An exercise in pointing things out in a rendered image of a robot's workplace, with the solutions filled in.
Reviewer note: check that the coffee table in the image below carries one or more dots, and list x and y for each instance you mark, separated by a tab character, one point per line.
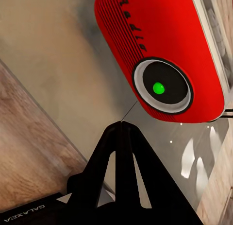
56	52

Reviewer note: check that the radio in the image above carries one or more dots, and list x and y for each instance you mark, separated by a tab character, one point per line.
174	54

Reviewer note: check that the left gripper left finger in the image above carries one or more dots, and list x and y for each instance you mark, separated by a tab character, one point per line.
81	208

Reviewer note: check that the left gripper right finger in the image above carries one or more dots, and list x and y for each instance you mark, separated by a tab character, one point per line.
169	205

